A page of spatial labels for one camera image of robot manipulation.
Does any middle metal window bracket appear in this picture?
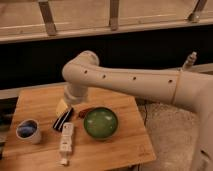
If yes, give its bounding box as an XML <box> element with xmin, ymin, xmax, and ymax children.
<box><xmin>109</xmin><ymin>0</ymin><xmax>119</xmax><ymax>31</ymax></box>

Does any right metal window bracket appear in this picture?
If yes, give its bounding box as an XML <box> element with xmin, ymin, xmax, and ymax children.
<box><xmin>188</xmin><ymin>0</ymin><xmax>207</xmax><ymax>23</ymax></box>

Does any black cable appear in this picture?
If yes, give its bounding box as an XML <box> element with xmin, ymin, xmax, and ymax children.
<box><xmin>143</xmin><ymin>103</ymin><xmax>149</xmax><ymax>128</ymax></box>

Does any small red brown object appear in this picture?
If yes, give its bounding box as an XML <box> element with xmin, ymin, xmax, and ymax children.
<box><xmin>78</xmin><ymin>107</ymin><xmax>94</xmax><ymax>119</ymax></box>

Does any green ceramic bowl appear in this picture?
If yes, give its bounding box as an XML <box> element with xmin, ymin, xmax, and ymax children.
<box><xmin>83</xmin><ymin>107</ymin><xmax>119</xmax><ymax>140</ymax></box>

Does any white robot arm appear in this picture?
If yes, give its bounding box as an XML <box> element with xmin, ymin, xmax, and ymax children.
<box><xmin>56</xmin><ymin>50</ymin><xmax>213</xmax><ymax>171</ymax></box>

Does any metal window bracket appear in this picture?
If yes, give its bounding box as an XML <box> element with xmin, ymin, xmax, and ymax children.
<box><xmin>188</xmin><ymin>0</ymin><xmax>207</xmax><ymax>23</ymax></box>
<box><xmin>38</xmin><ymin>0</ymin><xmax>57</xmax><ymax>36</ymax></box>
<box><xmin>109</xmin><ymin>0</ymin><xmax>119</xmax><ymax>31</ymax></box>

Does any white blue ceramic cup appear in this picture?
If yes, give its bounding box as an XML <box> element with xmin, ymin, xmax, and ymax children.
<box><xmin>16</xmin><ymin>119</ymin><xmax>42</xmax><ymax>144</ymax></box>

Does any black striped rectangular box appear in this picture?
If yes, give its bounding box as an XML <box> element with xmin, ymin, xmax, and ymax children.
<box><xmin>53</xmin><ymin>108</ymin><xmax>74</xmax><ymax>132</ymax></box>

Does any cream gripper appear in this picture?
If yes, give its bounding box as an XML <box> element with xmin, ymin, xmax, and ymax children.
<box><xmin>54</xmin><ymin>84</ymin><xmax>88</xmax><ymax>118</ymax></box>

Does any left metal window bracket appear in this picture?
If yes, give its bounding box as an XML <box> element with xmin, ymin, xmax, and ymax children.
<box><xmin>38</xmin><ymin>0</ymin><xmax>57</xmax><ymax>36</ymax></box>

